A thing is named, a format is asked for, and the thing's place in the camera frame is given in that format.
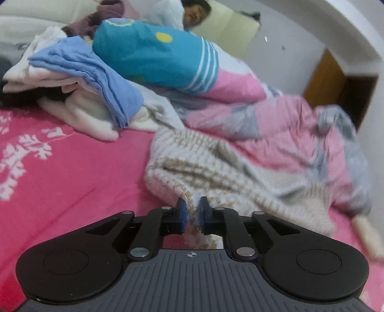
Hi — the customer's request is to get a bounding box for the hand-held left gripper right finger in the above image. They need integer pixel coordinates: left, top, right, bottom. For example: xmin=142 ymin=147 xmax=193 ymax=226
xmin=197 ymin=196 xmax=301 ymax=261

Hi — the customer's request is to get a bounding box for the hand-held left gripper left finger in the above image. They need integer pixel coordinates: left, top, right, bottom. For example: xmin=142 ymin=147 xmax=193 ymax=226
xmin=85 ymin=198 xmax=188 ymax=261

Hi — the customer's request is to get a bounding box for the beige white checked knit jacket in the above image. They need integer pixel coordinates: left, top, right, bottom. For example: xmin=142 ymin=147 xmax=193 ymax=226
xmin=144 ymin=126 xmax=337 ymax=250

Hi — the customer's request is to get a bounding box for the pink grey floral quilt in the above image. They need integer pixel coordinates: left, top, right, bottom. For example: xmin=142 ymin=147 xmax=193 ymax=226
xmin=168 ymin=51 xmax=373 ymax=217

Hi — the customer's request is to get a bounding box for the folded cream garment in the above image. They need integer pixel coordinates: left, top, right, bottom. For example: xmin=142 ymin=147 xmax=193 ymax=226
xmin=352 ymin=215 xmax=384 ymax=259

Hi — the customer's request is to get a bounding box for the blue cloth garment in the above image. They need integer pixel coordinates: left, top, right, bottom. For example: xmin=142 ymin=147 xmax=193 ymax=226
xmin=28 ymin=39 xmax=145 ymax=130

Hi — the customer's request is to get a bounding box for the yellow-green wardrobe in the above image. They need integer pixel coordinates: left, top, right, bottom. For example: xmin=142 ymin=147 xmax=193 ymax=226
xmin=191 ymin=6 xmax=260 ymax=60

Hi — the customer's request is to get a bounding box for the dark cloth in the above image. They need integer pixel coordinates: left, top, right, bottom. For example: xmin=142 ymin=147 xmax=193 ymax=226
xmin=0 ymin=57 xmax=75 ymax=109

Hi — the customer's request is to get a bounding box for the white folded garment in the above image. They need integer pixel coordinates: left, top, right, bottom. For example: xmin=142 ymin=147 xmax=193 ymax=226
xmin=1 ymin=25 xmax=100 ymax=93

